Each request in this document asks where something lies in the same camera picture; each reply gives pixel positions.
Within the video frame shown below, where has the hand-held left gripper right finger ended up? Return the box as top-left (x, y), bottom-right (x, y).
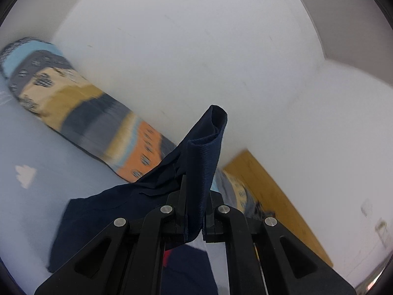
top-left (202, 190), bottom-right (354, 295)

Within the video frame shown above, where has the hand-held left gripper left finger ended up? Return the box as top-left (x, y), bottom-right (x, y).
top-left (34, 175), bottom-right (188, 295)

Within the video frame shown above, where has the navy blue garment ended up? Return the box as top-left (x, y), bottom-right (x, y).
top-left (47, 104), bottom-right (229, 295)

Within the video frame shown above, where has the long patterned bolster pillow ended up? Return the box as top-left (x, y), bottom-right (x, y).
top-left (0, 37), bottom-right (274, 222)

